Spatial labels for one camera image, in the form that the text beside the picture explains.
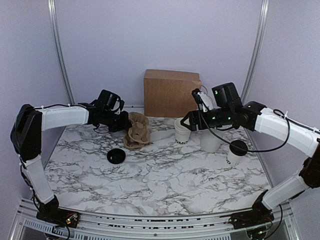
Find right aluminium frame post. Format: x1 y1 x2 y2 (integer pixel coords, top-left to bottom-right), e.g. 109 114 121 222
237 0 273 113

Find brown paper takeout bag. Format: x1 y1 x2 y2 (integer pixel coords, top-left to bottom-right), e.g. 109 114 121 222
143 69 203 118

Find white paper coffee cup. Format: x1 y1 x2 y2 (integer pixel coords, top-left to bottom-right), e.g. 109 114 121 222
226 149 247 167

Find white paper cup stack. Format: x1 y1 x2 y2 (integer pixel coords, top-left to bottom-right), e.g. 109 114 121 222
174 117 191 146

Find white ribbed holder cup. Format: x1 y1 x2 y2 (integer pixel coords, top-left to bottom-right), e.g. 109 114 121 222
200 129 222 153

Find aluminium front rail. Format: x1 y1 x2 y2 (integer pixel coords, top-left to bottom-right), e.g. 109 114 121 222
8 199 301 240

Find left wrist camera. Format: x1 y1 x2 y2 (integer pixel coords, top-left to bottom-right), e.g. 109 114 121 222
93 89 125 112

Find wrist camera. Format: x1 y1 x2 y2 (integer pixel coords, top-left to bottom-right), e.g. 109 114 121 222
191 82 243 112
93 89 125 112

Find brown cardboard cup carrier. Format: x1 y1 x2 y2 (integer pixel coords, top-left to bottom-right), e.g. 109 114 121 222
123 112 151 150

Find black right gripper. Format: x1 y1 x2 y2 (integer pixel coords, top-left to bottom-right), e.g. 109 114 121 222
180 106 233 132

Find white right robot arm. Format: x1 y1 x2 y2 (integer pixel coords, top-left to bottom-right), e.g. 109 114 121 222
180 100 320 224

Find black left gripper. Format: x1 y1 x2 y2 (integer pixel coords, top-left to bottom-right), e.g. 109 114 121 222
101 109 132 133

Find black plastic cup lid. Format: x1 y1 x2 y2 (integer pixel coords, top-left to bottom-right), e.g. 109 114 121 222
229 140 248 157
107 148 126 165

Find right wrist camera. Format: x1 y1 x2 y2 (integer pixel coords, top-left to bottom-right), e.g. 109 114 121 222
191 82 243 112

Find left aluminium frame post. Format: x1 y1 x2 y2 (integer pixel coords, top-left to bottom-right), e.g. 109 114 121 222
47 0 75 104

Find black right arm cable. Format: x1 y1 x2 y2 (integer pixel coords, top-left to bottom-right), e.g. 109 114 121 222
197 99 320 153

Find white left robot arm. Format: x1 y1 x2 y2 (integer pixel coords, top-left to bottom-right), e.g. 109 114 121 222
10 103 132 223

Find aluminium frame post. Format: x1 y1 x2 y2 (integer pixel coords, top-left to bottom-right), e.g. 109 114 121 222
237 0 273 113
47 0 75 104

